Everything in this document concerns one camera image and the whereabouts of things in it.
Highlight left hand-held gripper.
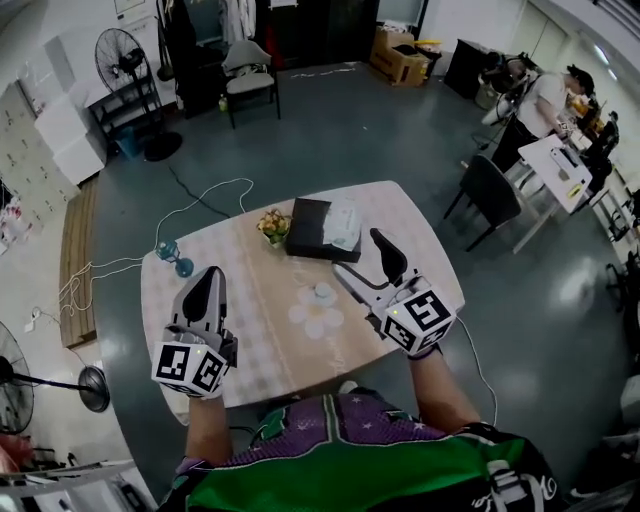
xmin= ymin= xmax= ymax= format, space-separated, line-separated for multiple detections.
xmin=152 ymin=266 xmax=239 ymax=400

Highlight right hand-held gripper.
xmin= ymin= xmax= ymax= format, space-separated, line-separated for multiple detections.
xmin=332 ymin=228 xmax=457 ymax=356

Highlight person's right forearm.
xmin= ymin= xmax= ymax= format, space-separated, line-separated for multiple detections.
xmin=408 ymin=349 xmax=484 ymax=436

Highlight person's left forearm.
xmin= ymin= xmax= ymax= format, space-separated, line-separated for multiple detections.
xmin=184 ymin=394 xmax=234 ymax=469

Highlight table with checked cloth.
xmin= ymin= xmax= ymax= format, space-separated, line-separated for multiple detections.
xmin=139 ymin=180 xmax=466 ymax=427

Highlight teal lantern ornament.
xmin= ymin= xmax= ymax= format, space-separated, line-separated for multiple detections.
xmin=153 ymin=238 xmax=195 ymax=279

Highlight white wet wipes packet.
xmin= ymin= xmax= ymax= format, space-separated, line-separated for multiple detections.
xmin=322 ymin=197 xmax=362 ymax=250

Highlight black box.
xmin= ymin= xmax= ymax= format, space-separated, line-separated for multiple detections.
xmin=284 ymin=197 xmax=363 ymax=265

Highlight potted orange flowers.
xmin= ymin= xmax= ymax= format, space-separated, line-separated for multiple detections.
xmin=256 ymin=208 xmax=293 ymax=247

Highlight black chair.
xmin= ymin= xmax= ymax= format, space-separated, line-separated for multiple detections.
xmin=443 ymin=153 xmax=539 ymax=254

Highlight wooden bench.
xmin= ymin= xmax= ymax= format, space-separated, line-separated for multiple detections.
xmin=58 ymin=177 xmax=101 ymax=350

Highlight black standing fan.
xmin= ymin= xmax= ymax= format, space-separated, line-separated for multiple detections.
xmin=0 ymin=319 xmax=111 ymax=436
xmin=94 ymin=28 xmax=184 ymax=162

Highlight teal waste bin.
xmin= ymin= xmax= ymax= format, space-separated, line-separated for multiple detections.
xmin=115 ymin=125 xmax=141 ymax=161

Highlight white foam box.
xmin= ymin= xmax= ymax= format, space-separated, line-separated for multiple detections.
xmin=52 ymin=132 xmax=107 ymax=187
xmin=33 ymin=94 xmax=94 ymax=151

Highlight green and purple jersey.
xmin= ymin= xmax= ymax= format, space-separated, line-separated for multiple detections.
xmin=159 ymin=392 xmax=569 ymax=512

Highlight white metal rack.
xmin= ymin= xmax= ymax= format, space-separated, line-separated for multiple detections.
xmin=0 ymin=457 xmax=139 ymax=512

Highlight cluster of white red jugs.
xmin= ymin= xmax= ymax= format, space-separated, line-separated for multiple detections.
xmin=0 ymin=194 xmax=34 ymax=246

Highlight brown cardboard box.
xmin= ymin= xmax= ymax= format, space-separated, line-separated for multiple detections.
xmin=368 ymin=24 xmax=432 ymax=87

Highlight white and black device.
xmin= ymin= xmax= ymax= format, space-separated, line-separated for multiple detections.
xmin=549 ymin=147 xmax=581 ymax=174

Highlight black cabinet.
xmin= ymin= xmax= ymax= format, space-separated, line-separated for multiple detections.
xmin=443 ymin=38 xmax=494 ymax=100

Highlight black shelf table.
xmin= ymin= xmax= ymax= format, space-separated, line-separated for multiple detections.
xmin=87 ymin=74 xmax=161 ymax=146

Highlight grey locker cabinet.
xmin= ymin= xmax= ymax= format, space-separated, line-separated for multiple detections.
xmin=0 ymin=79 xmax=81 ymax=236

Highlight black clothes rack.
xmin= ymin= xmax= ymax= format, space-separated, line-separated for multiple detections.
xmin=154 ymin=0 xmax=271 ymax=119

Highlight black double door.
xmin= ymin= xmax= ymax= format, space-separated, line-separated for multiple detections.
xmin=259 ymin=0 xmax=381 ymax=69

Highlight grey padded chair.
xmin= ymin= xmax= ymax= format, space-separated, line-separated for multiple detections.
xmin=221 ymin=39 xmax=282 ymax=130

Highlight black hanging coat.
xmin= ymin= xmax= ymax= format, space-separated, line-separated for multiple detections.
xmin=159 ymin=0 xmax=201 ymax=116

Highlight white hanging coat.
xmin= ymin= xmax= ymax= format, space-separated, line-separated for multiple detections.
xmin=222 ymin=0 xmax=256 ymax=44

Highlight black floor cable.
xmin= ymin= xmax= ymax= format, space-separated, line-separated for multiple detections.
xmin=167 ymin=163 xmax=232 ymax=220

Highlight white floor cable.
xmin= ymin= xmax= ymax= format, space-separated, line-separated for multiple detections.
xmin=57 ymin=177 xmax=255 ymax=319

